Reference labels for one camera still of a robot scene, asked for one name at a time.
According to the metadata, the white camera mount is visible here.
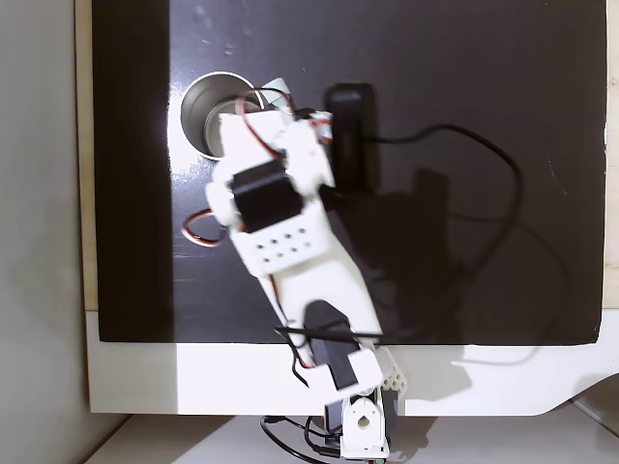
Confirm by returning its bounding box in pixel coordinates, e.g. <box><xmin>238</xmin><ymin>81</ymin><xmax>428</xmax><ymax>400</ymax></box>
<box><xmin>275</xmin><ymin>110</ymin><xmax>338</xmax><ymax>192</ymax></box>

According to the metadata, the black power cable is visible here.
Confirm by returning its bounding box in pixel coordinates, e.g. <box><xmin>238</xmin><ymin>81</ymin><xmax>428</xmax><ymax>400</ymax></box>
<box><xmin>259</xmin><ymin>414</ymin><xmax>342</xmax><ymax>460</ymax></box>

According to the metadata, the metal cup with pale handle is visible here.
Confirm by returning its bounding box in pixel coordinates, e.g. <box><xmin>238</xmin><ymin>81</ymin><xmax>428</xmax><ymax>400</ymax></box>
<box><xmin>180</xmin><ymin>71</ymin><xmax>294</xmax><ymax>163</ymax></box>

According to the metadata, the black camera cable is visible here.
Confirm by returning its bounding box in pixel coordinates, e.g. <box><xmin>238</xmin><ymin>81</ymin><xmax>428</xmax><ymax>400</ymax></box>
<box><xmin>275</xmin><ymin>124</ymin><xmax>526</xmax><ymax>388</ymax></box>

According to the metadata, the black table mat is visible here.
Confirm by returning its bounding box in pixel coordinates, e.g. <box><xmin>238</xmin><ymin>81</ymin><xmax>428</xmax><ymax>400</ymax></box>
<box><xmin>90</xmin><ymin>0</ymin><xmax>609</xmax><ymax>347</ymax></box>

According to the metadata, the black camera box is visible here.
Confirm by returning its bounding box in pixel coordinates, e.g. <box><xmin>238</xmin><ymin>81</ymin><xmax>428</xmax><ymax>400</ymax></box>
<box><xmin>322</xmin><ymin>82</ymin><xmax>383</xmax><ymax>190</ymax></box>

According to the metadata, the red black servo cable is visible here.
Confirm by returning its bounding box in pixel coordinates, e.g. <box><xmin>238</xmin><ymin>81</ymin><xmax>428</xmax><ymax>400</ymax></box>
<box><xmin>239</xmin><ymin>88</ymin><xmax>296</xmax><ymax>159</ymax></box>
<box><xmin>181</xmin><ymin>208</ymin><xmax>228</xmax><ymax>248</ymax></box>

